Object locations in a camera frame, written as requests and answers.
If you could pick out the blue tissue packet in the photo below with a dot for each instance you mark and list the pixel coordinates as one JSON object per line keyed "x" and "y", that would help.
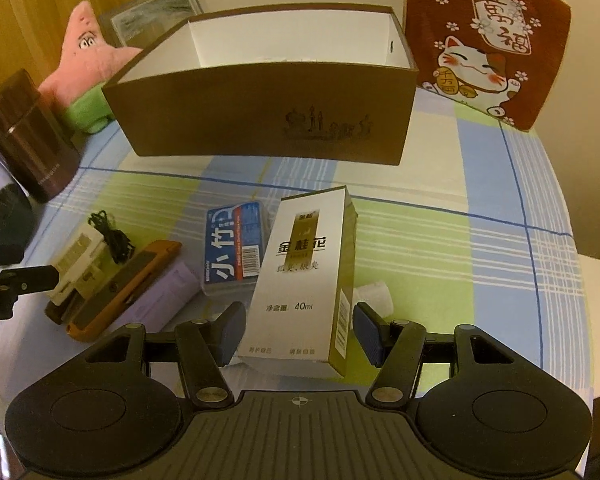
{"x": 237, "y": 247}

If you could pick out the white charger adapter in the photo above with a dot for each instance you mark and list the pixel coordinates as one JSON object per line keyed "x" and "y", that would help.
{"x": 376, "y": 294}

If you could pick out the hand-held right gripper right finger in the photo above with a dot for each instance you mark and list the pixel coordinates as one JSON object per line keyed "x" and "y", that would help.
{"x": 367, "y": 332}

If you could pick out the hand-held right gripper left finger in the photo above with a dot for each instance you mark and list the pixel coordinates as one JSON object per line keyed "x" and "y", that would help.
{"x": 233, "y": 334}

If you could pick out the white ribbed plastic gadget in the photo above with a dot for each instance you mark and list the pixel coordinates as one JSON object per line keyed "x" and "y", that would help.
{"x": 77, "y": 255}

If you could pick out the pink starfish plush toy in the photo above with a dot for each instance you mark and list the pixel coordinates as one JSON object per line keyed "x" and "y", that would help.
{"x": 82, "y": 55}

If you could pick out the purple tube with cap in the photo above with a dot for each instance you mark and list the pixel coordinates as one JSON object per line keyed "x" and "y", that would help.
{"x": 166, "y": 286}

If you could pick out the brown cardboard storage box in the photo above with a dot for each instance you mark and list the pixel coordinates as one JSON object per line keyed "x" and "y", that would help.
{"x": 260, "y": 115}

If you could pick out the orange utility knife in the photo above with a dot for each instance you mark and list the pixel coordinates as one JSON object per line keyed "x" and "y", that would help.
{"x": 112, "y": 297}

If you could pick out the dark object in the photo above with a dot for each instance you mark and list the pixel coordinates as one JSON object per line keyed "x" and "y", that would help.
{"x": 2, "y": 210}

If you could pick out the glass picture frame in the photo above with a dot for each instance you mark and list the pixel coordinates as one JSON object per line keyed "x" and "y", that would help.
{"x": 155, "y": 10}

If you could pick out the white and gold carton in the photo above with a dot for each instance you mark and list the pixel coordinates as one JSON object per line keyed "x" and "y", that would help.
{"x": 300, "y": 280}

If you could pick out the wooden cabinet panel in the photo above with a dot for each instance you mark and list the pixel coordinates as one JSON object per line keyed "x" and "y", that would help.
{"x": 30, "y": 5}

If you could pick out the checked bedsheet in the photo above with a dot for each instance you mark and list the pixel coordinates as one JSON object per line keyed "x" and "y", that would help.
{"x": 430, "y": 210}

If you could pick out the brown metal thermos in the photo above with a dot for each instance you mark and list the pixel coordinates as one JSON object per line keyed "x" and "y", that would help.
{"x": 32, "y": 140}

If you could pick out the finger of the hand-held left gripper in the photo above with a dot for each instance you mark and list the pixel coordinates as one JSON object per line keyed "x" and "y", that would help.
{"x": 32, "y": 278}

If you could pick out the red lucky cat cushion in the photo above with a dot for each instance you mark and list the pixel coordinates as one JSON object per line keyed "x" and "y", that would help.
{"x": 485, "y": 45}

